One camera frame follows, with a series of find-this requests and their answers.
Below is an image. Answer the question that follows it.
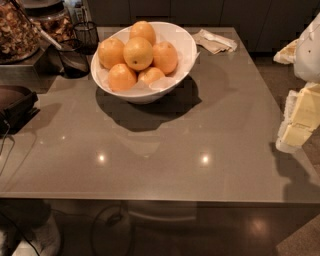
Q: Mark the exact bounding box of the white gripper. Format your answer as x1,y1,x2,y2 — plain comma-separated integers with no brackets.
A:
273,13,320,154

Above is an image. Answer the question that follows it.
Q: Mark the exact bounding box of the orange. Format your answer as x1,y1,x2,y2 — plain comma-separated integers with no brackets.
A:
98,38,124,69
123,37,153,71
129,21,156,45
108,64,137,92
138,67,165,85
153,41,178,75

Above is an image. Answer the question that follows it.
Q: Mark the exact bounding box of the white ceramic bowl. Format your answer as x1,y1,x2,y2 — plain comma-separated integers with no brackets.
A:
90,21,198,105

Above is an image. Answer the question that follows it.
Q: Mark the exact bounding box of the crumpled paper napkin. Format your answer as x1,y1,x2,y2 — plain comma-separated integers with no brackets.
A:
192,29,238,54

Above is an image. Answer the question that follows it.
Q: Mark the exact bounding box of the orange top back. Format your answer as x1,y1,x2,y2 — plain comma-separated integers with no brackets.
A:
129,21,156,45

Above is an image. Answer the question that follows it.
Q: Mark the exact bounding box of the large glass snack jar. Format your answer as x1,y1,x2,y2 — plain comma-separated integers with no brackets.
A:
0,0,39,64

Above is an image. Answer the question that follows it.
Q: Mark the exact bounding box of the black device on left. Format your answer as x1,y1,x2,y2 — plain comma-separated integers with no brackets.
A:
0,85,38,134

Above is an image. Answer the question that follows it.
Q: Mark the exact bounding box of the black wire mesh cup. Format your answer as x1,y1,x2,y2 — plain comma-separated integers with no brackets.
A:
73,21,99,55

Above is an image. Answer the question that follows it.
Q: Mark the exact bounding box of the black cable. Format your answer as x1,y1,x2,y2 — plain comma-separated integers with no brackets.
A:
0,119,16,176

